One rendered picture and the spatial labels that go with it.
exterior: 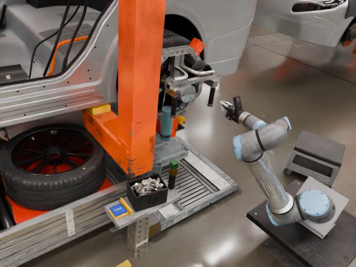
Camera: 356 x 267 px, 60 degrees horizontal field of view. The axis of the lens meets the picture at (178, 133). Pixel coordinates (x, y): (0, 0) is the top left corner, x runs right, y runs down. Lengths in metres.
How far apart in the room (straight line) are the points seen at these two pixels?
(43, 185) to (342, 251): 1.80
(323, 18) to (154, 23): 3.09
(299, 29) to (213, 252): 3.05
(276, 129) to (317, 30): 2.94
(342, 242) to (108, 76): 1.80
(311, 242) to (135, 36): 1.56
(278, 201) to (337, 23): 2.98
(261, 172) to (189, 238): 0.87
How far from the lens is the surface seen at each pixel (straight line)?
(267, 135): 1.51
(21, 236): 1.95
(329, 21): 4.38
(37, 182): 1.97
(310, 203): 1.93
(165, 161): 2.66
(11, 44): 2.74
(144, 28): 1.49
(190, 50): 2.23
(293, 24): 4.38
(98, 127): 2.12
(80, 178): 1.98
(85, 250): 2.23
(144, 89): 1.61
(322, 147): 3.01
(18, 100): 1.96
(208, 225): 2.40
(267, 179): 1.71
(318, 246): 2.16
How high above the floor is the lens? 1.80
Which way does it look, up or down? 33 degrees down
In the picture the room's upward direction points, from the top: 7 degrees clockwise
